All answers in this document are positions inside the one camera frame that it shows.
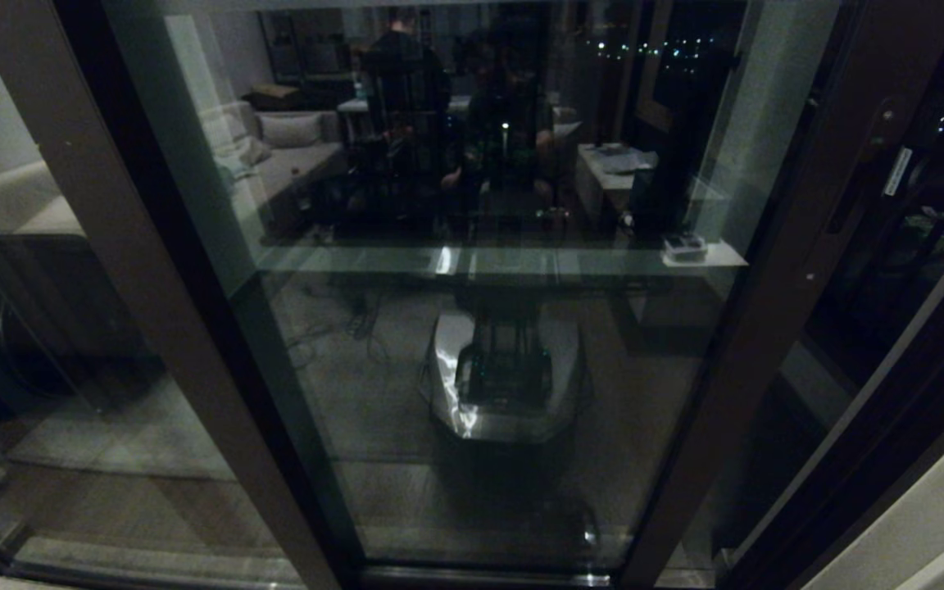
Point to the brown framed sliding glass door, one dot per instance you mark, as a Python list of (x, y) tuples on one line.
[(767, 328)]

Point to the door floor track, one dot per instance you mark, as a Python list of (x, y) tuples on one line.
[(669, 578)]

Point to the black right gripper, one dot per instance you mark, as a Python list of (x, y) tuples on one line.
[(898, 172)]

